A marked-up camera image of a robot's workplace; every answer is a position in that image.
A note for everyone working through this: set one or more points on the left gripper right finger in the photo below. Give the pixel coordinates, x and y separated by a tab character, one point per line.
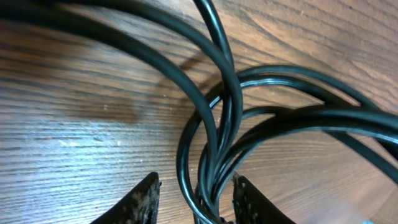
252	207

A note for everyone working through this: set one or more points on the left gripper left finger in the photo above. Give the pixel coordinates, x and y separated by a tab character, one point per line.
139	206

